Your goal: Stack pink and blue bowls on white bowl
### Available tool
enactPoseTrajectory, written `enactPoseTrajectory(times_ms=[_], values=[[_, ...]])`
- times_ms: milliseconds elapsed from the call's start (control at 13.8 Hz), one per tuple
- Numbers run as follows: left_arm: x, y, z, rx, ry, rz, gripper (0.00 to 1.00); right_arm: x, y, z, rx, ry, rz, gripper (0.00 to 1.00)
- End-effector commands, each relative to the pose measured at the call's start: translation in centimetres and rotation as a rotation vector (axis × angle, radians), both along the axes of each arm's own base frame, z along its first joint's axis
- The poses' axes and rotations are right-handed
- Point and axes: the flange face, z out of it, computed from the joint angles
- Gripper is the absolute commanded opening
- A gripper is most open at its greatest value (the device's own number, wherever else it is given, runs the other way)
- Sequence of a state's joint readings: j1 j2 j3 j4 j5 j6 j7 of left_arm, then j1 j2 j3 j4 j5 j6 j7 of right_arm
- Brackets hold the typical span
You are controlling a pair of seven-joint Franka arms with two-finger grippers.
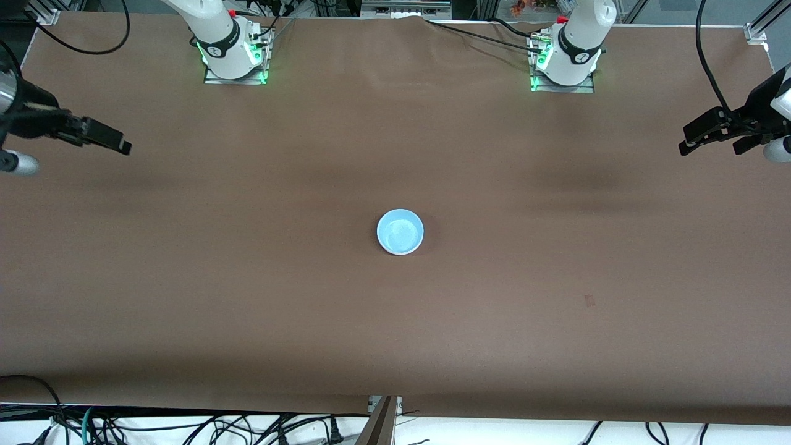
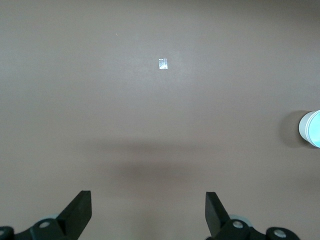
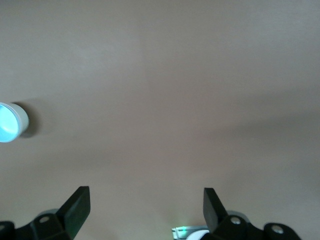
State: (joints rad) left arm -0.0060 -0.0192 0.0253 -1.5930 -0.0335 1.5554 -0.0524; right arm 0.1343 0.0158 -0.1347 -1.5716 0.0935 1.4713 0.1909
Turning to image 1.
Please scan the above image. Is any grey rack device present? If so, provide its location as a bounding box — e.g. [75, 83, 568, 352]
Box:
[361, 0, 453, 19]

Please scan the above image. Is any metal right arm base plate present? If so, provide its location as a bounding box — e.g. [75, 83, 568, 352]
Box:
[204, 61, 270, 86]

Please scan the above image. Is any brown paper table cover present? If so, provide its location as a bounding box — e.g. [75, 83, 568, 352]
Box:
[0, 11, 791, 427]

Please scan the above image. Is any short black base cable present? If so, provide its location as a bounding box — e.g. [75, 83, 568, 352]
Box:
[491, 17, 544, 39]

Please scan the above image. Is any thick black looped cable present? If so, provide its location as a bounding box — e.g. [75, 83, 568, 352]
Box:
[0, 375, 70, 445]

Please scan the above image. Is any aluminium frame corner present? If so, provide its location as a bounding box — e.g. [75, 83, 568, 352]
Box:
[25, 3, 61, 27]
[745, 0, 791, 45]

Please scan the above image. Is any aluminium profile post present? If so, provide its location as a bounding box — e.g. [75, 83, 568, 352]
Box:
[355, 396, 397, 445]

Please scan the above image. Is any long black base cable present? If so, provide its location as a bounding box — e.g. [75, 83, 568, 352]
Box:
[423, 19, 544, 53]

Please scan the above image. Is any blue plastic bowl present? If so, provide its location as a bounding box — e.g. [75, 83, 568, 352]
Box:
[377, 209, 425, 252]

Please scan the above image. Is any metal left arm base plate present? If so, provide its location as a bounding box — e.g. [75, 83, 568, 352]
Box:
[530, 69, 595, 94]

